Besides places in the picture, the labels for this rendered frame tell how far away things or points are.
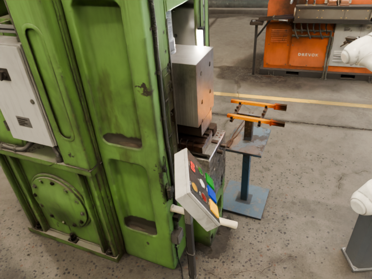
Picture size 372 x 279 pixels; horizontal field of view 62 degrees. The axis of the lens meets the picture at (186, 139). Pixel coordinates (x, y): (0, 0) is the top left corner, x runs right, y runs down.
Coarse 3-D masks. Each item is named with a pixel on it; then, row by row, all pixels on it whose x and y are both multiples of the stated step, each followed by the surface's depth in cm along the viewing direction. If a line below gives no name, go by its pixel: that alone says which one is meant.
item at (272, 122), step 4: (228, 116) 236; (236, 116) 233; (240, 116) 233; (244, 116) 232; (248, 116) 232; (248, 120) 231; (252, 120) 229; (256, 120) 228; (260, 120) 227; (264, 120) 226; (268, 120) 226; (272, 120) 225; (268, 124) 226; (272, 124) 225; (276, 124) 224; (280, 124) 223; (284, 124) 220
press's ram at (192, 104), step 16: (176, 48) 190; (192, 48) 188; (208, 48) 186; (176, 64) 170; (192, 64) 167; (208, 64) 185; (176, 80) 176; (192, 80) 172; (208, 80) 190; (176, 96) 182; (192, 96) 178; (208, 96) 196; (176, 112) 188; (192, 112) 184; (208, 112) 202
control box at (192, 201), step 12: (180, 156) 164; (192, 156) 168; (180, 168) 156; (192, 168) 157; (180, 180) 148; (192, 180) 149; (204, 180) 165; (180, 192) 142; (192, 192) 141; (204, 192) 156; (180, 204) 143; (192, 204) 143; (204, 204) 147; (216, 204) 163; (204, 216) 148; (204, 228) 153
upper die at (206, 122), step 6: (210, 114) 207; (204, 120) 197; (210, 120) 210; (180, 126) 200; (186, 126) 198; (204, 126) 199; (180, 132) 202; (186, 132) 201; (192, 132) 199; (198, 132) 197
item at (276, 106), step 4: (232, 100) 254; (236, 100) 254; (240, 100) 253; (244, 100) 253; (244, 104) 252; (248, 104) 251; (252, 104) 249; (256, 104) 248; (260, 104) 247; (264, 104) 246; (268, 104) 245; (272, 104) 245; (276, 104) 242; (280, 104) 242; (284, 104) 242; (276, 108) 244; (280, 108) 243; (284, 108) 242
